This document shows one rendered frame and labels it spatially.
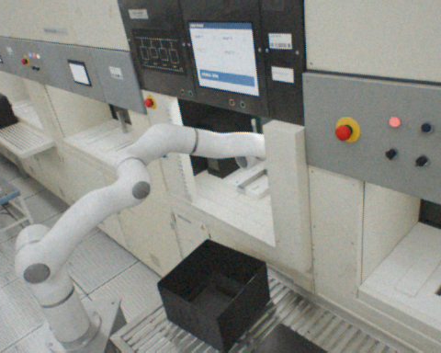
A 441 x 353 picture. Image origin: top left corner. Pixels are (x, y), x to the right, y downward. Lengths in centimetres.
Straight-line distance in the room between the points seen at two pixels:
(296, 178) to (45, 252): 78
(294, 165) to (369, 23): 43
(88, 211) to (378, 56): 92
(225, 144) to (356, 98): 50
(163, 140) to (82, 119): 197
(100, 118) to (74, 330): 201
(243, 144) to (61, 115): 200
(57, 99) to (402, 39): 252
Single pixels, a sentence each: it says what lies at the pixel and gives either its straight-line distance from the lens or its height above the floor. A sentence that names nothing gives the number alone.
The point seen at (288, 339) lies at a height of 86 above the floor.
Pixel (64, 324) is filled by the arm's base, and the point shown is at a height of 86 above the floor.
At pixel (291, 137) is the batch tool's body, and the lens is 114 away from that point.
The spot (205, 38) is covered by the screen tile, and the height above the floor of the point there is 163.
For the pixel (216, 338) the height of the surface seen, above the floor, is 82.
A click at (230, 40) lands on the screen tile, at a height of 163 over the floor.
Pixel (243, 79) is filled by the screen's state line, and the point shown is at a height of 152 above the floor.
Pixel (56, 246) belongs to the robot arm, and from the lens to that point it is 132.
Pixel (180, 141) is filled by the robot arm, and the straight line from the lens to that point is 127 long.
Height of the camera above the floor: 187
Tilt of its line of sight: 29 degrees down
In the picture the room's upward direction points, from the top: 10 degrees counter-clockwise
